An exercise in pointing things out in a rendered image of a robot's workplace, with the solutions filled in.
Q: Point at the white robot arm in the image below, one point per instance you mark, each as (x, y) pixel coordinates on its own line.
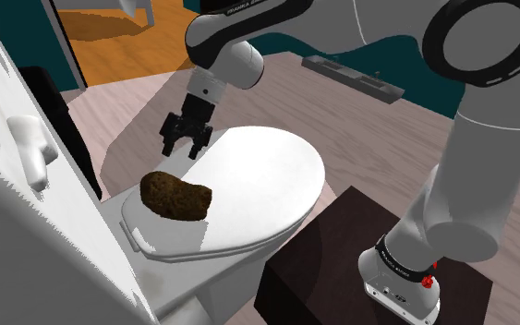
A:
(475, 189)

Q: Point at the grey washbasin counter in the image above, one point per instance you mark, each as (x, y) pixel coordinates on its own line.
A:
(354, 79)

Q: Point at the dark robot stand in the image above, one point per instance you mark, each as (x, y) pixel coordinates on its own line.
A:
(331, 265)

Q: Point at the grey door frame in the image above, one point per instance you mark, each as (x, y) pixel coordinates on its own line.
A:
(68, 49)

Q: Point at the brown lumpy potato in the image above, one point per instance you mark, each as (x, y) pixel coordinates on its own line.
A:
(174, 198)

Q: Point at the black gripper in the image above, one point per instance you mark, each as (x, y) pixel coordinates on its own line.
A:
(198, 110)

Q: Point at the white toilet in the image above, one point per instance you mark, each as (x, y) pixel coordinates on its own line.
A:
(259, 189)

